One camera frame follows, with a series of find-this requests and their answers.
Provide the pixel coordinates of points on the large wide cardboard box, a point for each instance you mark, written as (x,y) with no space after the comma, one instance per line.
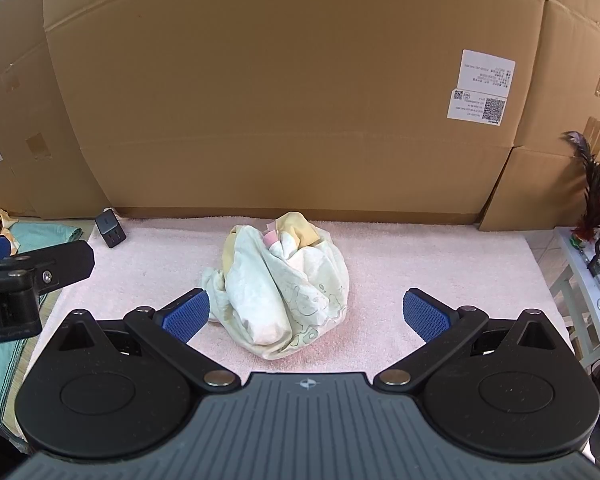
(280,85)

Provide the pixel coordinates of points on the green cloth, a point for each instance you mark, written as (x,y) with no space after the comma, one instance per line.
(10,375)

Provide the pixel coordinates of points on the white coded shipping label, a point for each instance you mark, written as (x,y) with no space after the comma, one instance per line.
(472,106)

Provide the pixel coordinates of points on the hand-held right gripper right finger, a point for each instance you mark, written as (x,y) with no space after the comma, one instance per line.
(425,317)

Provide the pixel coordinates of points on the white text shipping label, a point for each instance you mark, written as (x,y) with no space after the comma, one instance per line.
(486,70)

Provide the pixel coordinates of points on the white stool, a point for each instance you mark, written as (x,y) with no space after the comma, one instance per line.
(580,280)

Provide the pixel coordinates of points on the low plain cardboard box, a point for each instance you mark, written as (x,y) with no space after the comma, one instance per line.
(530,190)

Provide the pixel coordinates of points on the black power adapter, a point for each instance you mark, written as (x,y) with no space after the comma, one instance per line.
(110,230)

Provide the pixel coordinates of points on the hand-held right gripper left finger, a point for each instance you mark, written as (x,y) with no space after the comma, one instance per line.
(187,317)

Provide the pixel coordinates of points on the pink terry towel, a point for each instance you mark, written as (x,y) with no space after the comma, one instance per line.
(430,260)

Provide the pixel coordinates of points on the pale green yellow-sleeved T-shirt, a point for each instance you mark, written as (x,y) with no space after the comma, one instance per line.
(270,300)

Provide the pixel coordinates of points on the cardboard box with clear tape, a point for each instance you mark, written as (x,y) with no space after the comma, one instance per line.
(570,60)

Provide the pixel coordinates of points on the cardboard box with small label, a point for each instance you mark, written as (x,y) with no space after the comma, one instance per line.
(20,110)

